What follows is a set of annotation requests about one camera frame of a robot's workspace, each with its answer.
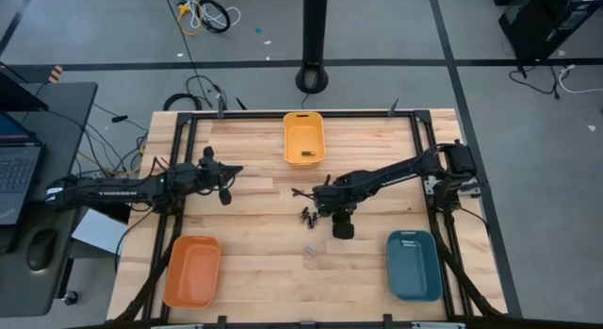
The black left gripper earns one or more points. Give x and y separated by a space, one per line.
202 176

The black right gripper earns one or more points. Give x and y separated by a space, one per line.
337 199

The large black copper battery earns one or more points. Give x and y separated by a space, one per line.
307 153

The teal plastic bin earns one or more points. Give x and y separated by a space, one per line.
414 272

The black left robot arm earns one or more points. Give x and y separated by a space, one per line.
108 193

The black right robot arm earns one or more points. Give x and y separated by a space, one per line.
400 171

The yellow plastic bin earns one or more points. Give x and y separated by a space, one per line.
297 131

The orange plastic bin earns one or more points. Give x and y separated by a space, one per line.
188 272

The white flat board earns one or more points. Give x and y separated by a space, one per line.
99 232

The white light strip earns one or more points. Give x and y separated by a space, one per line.
438 325
174 326

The black side desk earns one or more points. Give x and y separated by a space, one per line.
66 131

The black pole base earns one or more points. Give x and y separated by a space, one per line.
314 32

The orange striped object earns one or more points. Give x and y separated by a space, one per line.
55 73

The black caster wheel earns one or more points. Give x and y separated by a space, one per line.
70 298

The black computer mouse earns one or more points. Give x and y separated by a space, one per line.
41 250

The dark grey laptop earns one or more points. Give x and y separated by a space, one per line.
16 173

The black monitor lid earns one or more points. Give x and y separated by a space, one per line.
19 98

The black computer tower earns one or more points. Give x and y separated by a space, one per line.
542 18

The grey frame clamp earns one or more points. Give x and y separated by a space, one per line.
393 107
220 105

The black aluminium table frame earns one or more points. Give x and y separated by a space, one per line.
353 114

